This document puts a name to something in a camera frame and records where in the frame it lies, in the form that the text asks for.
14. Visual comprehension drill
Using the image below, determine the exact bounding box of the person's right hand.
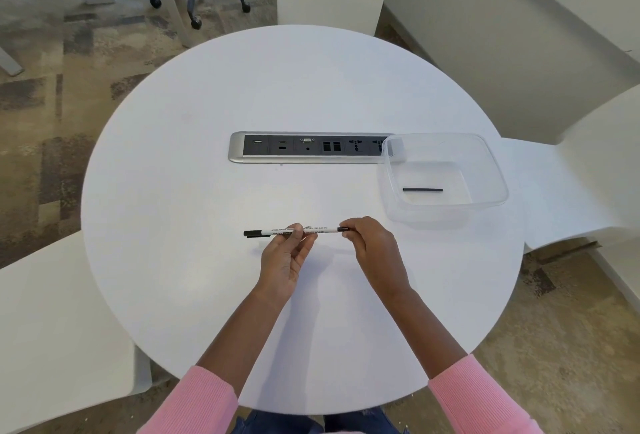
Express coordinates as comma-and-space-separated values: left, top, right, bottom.
339, 216, 413, 299

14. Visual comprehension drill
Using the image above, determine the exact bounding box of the person's left hand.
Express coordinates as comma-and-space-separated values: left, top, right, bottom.
259, 222, 319, 302

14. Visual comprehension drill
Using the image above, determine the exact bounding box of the white marker with black cap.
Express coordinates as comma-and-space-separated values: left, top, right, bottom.
243, 225, 351, 239

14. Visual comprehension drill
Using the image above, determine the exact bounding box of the person's left forearm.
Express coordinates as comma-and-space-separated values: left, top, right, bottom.
149, 293, 296, 434

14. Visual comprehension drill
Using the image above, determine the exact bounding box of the person's right forearm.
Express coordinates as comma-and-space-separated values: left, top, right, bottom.
387, 288, 546, 434

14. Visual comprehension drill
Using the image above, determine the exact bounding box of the clear plastic container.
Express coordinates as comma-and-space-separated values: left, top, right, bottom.
376, 133, 510, 225

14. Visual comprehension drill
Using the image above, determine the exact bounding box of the silver table socket panel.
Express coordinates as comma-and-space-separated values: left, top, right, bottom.
228, 131, 396, 165

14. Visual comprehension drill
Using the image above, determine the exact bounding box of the grey desk leg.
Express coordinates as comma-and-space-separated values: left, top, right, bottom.
0, 46, 25, 77

